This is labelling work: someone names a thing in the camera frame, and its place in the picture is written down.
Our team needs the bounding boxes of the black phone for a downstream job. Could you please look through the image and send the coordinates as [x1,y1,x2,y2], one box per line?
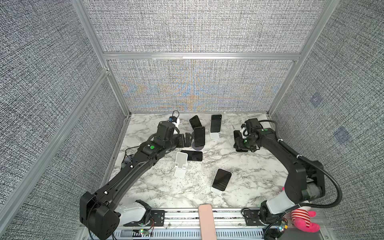
[181,150,203,162]
[194,127,206,148]
[210,115,222,133]
[189,115,202,129]
[212,169,232,192]

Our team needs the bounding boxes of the white folding phone stand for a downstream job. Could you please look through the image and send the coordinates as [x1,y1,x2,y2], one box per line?
[174,152,188,179]

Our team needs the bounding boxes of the purple round phone stand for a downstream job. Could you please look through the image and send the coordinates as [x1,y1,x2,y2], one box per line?
[192,144,205,151]

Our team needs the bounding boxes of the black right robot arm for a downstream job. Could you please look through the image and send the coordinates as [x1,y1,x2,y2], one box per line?
[234,128,325,225]

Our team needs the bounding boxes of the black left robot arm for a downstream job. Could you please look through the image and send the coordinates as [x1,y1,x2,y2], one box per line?
[80,134,185,240]

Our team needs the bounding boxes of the white back phone stand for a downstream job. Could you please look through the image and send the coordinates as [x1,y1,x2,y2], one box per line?
[210,133,220,140]

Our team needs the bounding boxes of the white front phone stand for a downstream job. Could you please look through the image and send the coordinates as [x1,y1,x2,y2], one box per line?
[211,187,223,195]

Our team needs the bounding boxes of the pink plush toy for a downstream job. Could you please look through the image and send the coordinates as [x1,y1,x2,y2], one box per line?
[291,206,321,233]

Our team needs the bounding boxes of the pink bar front centre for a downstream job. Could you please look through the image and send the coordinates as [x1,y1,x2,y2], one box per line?
[198,204,217,240]

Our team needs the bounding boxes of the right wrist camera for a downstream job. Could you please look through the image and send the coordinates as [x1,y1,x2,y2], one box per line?
[241,118,263,137]

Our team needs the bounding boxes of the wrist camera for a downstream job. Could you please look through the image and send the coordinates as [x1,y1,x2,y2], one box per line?
[241,118,263,137]
[155,121,180,141]

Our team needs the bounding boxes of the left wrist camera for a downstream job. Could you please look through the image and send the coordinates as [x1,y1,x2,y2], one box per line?
[155,121,180,141]

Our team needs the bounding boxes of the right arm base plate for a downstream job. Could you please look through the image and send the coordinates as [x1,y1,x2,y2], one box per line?
[241,208,267,227]

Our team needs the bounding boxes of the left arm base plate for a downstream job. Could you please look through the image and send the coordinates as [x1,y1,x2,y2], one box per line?
[123,210,166,228]

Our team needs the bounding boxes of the aluminium front rail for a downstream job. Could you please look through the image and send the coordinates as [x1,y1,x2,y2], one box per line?
[107,208,337,240]

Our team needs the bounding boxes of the black corrugated cable hose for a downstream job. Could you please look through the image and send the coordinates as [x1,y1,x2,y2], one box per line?
[257,119,343,210]

